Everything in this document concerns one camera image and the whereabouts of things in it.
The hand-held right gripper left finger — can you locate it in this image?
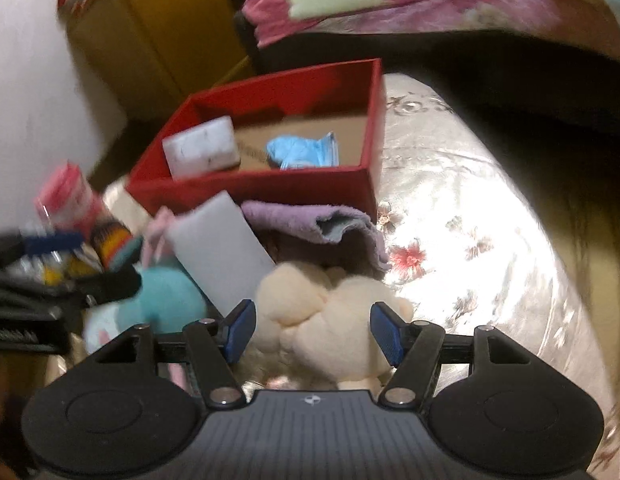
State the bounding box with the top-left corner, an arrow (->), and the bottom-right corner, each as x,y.
92,299 -> 258,408

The yellow drink can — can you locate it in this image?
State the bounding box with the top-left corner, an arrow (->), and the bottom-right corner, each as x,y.
20,250 -> 101,286

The teal plush toy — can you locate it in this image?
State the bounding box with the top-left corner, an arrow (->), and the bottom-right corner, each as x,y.
82,207 -> 208,356

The cream plush toy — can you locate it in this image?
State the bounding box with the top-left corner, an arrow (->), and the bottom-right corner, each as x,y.
240,260 -> 415,391

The pink lidded plastic jar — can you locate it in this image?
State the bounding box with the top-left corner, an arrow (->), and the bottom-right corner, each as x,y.
34,160 -> 116,241

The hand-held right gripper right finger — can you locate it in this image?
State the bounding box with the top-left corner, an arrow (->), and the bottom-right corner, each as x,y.
370,301 -> 538,408

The wooden cabinet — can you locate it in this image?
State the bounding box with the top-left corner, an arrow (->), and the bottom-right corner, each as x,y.
57,0 -> 291,121

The floral tablecloth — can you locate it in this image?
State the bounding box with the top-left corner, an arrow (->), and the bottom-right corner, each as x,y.
45,72 -> 620,480

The purple towel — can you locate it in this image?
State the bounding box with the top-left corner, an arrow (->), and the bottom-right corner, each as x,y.
240,200 -> 391,281

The colourful striped sock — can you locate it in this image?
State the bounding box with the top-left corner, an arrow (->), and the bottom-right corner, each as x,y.
90,220 -> 143,268

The white sponge block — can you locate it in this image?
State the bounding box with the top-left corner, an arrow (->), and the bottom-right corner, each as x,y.
162,116 -> 241,181
165,191 -> 277,318

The red cardboard box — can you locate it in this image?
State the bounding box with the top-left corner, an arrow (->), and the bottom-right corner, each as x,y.
125,58 -> 388,221

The blue face mask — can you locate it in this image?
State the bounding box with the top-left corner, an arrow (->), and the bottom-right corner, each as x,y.
265,131 -> 341,171

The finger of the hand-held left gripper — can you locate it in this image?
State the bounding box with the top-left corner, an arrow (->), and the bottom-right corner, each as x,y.
72,265 -> 143,307
22,232 -> 86,257

